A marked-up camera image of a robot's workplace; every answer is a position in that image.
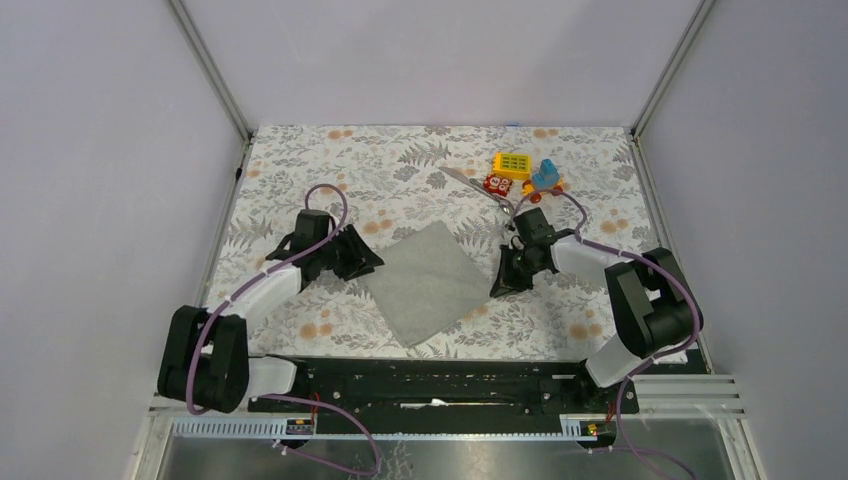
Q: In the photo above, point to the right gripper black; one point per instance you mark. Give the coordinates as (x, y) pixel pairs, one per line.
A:
(507, 282)

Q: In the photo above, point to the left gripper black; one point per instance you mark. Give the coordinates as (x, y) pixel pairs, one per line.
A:
(361, 258)

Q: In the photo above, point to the metal spoon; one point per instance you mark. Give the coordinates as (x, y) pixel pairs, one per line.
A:
(505, 205)

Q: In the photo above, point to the grey cloth napkin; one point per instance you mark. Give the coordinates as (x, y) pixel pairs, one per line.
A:
(426, 283)

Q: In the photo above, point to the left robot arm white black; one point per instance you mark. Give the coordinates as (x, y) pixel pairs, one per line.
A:
(207, 363)

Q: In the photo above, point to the floral tablecloth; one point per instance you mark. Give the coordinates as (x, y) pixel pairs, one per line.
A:
(391, 181)

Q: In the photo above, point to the red toy block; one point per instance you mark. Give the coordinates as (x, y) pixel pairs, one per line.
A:
(498, 185)

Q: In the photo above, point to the blue yellow toy car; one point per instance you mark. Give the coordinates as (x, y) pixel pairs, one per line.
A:
(546, 179)

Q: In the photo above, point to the yellow toy brick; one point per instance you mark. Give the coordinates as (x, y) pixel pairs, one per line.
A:
(513, 166)

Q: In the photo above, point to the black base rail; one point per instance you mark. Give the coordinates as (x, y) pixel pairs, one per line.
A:
(342, 395)

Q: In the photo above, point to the white slotted cable duct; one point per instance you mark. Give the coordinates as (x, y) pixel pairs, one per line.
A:
(301, 429)

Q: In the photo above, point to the left aluminium frame post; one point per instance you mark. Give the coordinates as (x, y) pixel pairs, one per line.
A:
(208, 66)

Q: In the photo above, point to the aluminium frame post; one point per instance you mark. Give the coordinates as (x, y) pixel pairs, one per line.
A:
(208, 66)
(672, 66)

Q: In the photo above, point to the right aluminium frame post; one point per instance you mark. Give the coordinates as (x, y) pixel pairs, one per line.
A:
(672, 66)

